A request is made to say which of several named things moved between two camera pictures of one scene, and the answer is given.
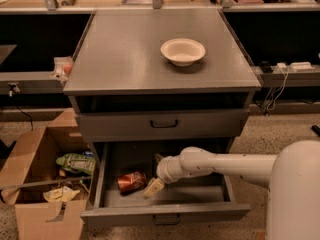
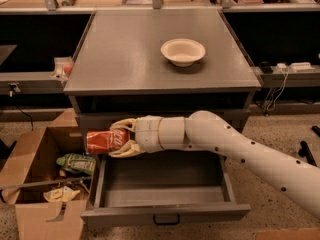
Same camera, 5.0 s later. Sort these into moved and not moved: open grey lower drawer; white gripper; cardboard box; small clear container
Moved: white gripper
Not moved: small clear container; open grey lower drawer; cardboard box
